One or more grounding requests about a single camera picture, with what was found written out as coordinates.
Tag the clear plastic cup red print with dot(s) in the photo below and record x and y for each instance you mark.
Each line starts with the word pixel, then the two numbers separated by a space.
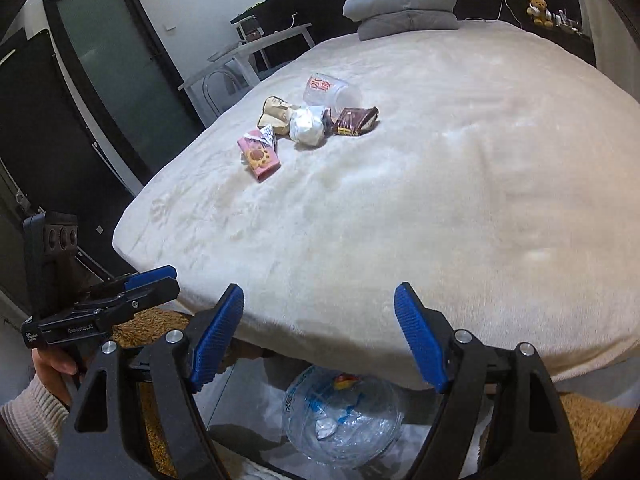
pixel 330 92

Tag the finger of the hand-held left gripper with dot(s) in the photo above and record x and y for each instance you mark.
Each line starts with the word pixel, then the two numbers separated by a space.
pixel 150 295
pixel 150 276

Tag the small torn white wrapper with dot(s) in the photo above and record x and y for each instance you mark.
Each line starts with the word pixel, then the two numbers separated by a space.
pixel 262 137

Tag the white curtain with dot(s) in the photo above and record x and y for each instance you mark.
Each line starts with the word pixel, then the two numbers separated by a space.
pixel 600 15

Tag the white plastic bag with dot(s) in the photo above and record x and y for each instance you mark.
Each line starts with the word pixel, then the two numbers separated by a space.
pixel 307 127

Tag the grey pillow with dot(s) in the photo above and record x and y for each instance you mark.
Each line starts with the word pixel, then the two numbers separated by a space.
pixel 410 25

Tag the person's left forearm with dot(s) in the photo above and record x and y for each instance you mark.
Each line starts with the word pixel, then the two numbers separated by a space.
pixel 27 425

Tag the black headboard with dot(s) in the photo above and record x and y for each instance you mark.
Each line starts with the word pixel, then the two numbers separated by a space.
pixel 310 0

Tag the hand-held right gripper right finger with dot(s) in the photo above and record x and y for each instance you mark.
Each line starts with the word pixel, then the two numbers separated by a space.
pixel 420 340

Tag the pink cookie box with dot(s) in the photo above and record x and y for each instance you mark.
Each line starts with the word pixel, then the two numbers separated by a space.
pixel 264 162

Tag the cluster of small bottles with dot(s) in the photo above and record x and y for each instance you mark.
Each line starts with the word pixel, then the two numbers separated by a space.
pixel 566 21

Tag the brown snack wrapper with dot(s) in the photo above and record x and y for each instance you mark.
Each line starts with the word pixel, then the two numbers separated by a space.
pixel 355 121

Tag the black wardrobe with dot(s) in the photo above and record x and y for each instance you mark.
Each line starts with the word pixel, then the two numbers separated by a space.
pixel 50 150

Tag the white desk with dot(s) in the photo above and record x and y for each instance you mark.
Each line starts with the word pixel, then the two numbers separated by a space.
pixel 260 45

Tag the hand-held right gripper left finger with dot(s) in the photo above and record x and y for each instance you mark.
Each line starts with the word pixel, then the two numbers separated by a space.
pixel 220 340

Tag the stacked grey pillows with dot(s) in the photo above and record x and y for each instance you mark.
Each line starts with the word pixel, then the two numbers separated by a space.
pixel 400 0

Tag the brown teddy bear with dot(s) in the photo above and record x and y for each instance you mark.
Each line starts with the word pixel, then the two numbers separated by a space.
pixel 539 10

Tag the clear chair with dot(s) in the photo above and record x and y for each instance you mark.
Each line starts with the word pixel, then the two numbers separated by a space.
pixel 220 87

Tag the bed with cream blanket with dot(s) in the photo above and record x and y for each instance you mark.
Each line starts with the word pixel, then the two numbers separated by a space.
pixel 425 185

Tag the person's left hand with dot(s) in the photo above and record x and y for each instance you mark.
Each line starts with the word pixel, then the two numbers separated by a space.
pixel 47 370

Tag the clear plastic trash bag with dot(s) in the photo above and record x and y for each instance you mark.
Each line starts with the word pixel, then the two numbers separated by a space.
pixel 350 425

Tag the brown fuzzy rug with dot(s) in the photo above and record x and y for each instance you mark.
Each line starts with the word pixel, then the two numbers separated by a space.
pixel 595 425

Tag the frosted glass door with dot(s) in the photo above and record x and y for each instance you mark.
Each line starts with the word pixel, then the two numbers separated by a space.
pixel 115 70

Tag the beige paper bag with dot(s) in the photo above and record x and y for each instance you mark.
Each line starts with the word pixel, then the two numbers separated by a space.
pixel 275 110

